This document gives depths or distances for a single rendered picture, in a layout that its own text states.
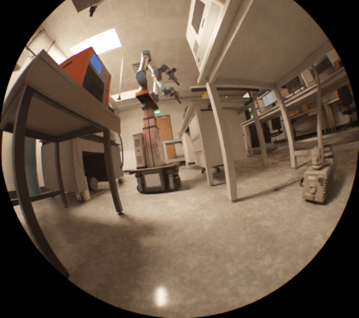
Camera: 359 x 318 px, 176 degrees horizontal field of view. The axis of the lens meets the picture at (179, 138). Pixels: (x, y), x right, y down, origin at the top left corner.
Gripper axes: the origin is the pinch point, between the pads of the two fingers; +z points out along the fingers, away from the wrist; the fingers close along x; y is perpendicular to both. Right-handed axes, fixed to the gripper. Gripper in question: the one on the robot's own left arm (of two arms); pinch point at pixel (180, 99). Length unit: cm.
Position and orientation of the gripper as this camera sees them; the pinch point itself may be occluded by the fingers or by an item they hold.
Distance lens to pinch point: 182.5
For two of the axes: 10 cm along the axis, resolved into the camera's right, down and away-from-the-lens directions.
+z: 5.5, 8.1, -2.1
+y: 8.4, -5.2, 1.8
